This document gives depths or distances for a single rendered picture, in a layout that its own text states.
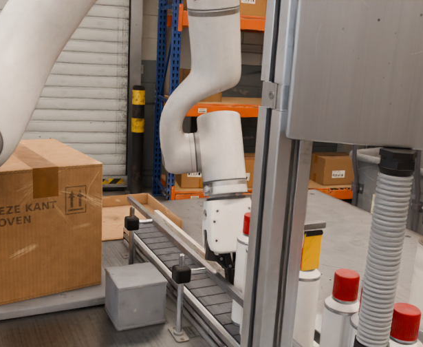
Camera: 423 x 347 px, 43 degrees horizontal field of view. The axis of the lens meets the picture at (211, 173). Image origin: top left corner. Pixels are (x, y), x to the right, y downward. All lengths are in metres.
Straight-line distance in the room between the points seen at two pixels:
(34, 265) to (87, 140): 3.88
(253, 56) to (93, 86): 1.57
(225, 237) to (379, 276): 0.50
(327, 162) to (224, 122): 4.03
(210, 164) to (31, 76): 0.36
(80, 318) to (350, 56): 0.80
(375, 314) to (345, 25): 0.27
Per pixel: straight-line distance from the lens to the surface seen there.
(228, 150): 1.00
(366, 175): 3.32
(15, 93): 0.81
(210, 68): 0.95
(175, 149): 0.99
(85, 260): 1.19
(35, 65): 0.83
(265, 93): 0.58
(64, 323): 1.12
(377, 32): 0.52
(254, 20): 4.48
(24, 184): 1.09
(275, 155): 0.56
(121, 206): 1.82
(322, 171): 5.04
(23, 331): 1.11
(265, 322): 0.63
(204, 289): 1.14
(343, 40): 0.51
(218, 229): 0.99
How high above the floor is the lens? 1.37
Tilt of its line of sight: 13 degrees down
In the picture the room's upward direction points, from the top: 3 degrees clockwise
